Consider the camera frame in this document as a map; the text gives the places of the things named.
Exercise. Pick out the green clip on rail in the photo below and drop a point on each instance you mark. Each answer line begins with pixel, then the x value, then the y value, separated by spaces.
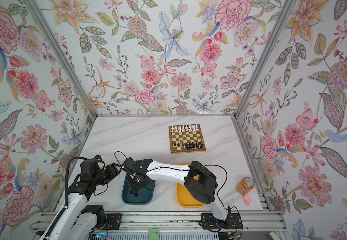
pixel 153 234

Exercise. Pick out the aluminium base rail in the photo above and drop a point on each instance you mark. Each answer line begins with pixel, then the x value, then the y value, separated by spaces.
pixel 242 222

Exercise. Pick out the orange drink can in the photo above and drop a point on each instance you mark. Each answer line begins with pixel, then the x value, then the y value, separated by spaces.
pixel 245 185

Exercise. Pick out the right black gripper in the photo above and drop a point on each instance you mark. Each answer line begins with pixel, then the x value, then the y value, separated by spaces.
pixel 133 186

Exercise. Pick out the yellow plastic tray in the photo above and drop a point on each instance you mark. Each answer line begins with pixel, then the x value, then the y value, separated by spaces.
pixel 185 199

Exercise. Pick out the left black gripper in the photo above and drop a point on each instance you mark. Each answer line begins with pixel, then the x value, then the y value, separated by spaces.
pixel 113 171

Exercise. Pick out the wooden chess board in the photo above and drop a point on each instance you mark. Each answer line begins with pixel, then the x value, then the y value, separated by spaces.
pixel 186 138

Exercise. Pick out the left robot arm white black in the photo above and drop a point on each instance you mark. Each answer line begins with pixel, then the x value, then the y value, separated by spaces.
pixel 77 218

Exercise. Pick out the pink pig toy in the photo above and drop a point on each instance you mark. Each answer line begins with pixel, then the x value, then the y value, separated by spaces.
pixel 246 199

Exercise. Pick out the dark teal plastic tray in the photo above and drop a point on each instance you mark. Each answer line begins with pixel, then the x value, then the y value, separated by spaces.
pixel 141 197

